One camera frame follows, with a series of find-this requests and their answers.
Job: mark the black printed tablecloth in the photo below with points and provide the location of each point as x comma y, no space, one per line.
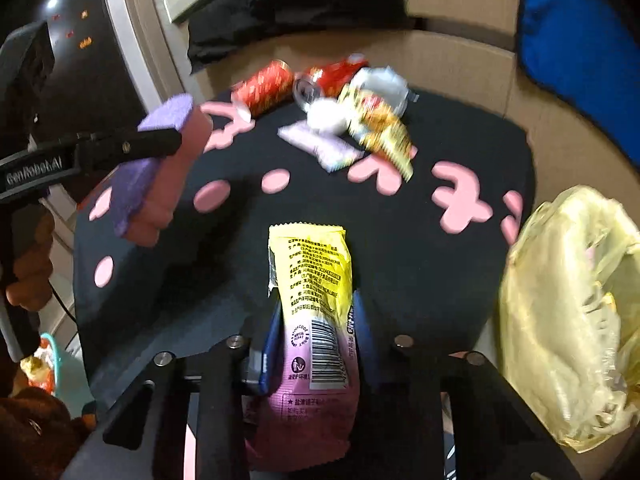
210,270

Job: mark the black cloth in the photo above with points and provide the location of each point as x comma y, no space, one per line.
290,5

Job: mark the light purple small packet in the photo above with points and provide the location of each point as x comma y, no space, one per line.
320,149

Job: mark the red drink can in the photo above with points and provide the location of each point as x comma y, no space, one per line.
262,87
330,77

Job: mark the blue towel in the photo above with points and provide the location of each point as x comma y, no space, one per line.
580,40

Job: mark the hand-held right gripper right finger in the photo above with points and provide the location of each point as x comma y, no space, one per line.
364,322

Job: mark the person's left hand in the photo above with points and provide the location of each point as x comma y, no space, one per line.
35,260

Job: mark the yellow snack wrapper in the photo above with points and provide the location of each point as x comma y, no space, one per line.
380,127

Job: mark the yellow and pink snack packet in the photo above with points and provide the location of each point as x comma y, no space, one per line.
310,285

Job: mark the teal plastic basket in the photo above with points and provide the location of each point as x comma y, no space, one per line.
70,385

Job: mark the black refrigerator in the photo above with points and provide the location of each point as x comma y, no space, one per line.
85,25

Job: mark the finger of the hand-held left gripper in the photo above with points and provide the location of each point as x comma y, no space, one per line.
125,147

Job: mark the white and blue paper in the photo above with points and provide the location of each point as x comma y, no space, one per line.
382,85

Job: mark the yellow plastic bag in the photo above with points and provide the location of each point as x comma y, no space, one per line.
565,310

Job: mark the purple pink sponge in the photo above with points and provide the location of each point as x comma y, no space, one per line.
132,185

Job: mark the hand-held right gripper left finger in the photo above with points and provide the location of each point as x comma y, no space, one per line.
272,332

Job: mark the white tissue ball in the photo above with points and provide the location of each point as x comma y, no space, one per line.
325,116

